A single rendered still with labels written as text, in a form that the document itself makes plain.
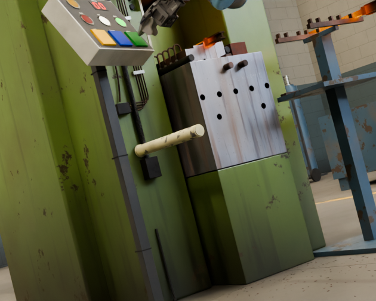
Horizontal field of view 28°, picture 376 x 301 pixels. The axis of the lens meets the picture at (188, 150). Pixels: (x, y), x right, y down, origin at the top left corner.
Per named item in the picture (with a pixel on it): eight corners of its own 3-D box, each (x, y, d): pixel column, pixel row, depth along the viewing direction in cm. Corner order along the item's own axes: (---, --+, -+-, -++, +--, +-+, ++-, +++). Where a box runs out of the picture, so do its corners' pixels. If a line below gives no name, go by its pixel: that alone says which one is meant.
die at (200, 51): (227, 58, 318) (221, 39, 318) (188, 64, 306) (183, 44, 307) (175, 82, 352) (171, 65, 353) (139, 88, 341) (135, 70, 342)
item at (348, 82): (391, 73, 322) (390, 68, 322) (324, 86, 300) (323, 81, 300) (342, 89, 347) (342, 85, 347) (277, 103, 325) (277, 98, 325)
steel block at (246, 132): (287, 151, 319) (261, 51, 321) (216, 169, 298) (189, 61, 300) (213, 171, 366) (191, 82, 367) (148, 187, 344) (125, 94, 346)
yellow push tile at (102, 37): (116, 44, 261) (104, 29, 263) (103, 43, 255) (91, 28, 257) (114, 47, 262) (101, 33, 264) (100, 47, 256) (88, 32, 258)
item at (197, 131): (207, 135, 267) (203, 121, 268) (195, 138, 264) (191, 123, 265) (147, 156, 304) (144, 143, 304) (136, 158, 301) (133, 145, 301)
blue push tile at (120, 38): (133, 44, 269) (120, 30, 271) (121, 44, 263) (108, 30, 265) (130, 48, 270) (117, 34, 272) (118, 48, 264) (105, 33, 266)
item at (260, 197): (315, 259, 317) (287, 152, 319) (246, 284, 296) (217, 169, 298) (237, 264, 364) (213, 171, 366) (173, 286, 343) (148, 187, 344)
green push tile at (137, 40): (148, 45, 278) (136, 31, 280) (137, 45, 272) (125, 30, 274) (146, 49, 279) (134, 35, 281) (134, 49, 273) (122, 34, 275)
